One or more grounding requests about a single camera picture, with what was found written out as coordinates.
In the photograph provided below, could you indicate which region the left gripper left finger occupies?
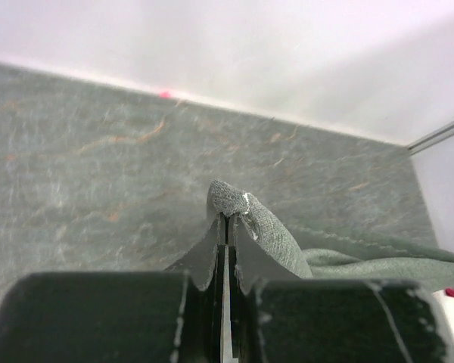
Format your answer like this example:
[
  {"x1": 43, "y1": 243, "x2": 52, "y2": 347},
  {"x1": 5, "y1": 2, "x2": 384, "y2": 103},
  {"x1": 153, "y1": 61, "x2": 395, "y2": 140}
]
[{"x1": 0, "y1": 221, "x2": 222, "y2": 362}]

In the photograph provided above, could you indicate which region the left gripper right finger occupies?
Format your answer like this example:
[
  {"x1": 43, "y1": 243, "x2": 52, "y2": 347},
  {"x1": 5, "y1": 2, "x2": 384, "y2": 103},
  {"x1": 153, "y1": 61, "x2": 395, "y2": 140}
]
[{"x1": 229, "y1": 217, "x2": 454, "y2": 362}]

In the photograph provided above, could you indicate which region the grey cloth napkin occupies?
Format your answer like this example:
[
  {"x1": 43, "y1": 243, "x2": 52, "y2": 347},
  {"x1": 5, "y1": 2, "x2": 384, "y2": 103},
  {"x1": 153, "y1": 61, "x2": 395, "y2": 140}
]
[{"x1": 207, "y1": 179, "x2": 454, "y2": 293}]

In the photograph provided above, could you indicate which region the right aluminium frame post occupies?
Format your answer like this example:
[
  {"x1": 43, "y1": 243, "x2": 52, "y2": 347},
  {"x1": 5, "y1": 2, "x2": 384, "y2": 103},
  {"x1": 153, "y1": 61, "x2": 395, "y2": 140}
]
[{"x1": 407, "y1": 121, "x2": 454, "y2": 155}]

